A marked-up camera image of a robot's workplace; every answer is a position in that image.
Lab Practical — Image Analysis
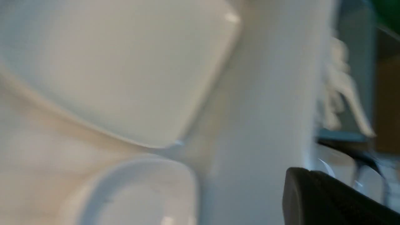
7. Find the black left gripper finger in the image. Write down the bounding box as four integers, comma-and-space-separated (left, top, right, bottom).
282, 167, 400, 225

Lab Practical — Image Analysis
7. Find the large white square plate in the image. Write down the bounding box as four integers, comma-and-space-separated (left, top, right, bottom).
313, 144, 386, 205

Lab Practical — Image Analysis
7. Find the top stacked white plate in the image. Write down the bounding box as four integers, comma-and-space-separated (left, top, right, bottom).
1, 0, 242, 148

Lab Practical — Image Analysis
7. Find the large white plastic tub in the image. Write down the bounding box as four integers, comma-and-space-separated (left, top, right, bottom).
1, 0, 337, 225

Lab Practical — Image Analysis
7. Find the brown plastic bin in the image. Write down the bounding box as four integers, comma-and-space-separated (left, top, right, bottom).
375, 27, 400, 157

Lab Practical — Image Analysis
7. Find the pile of white spoons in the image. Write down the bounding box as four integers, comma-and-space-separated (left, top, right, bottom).
321, 29, 376, 137

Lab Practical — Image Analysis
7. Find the top white bowl in tub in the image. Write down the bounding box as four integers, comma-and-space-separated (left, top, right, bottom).
58, 154, 199, 225

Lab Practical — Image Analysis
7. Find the teal plastic bin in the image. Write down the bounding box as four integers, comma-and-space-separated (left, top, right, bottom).
317, 0, 377, 142

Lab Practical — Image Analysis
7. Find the green cloth backdrop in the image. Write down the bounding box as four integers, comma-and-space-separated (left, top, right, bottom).
371, 0, 400, 35

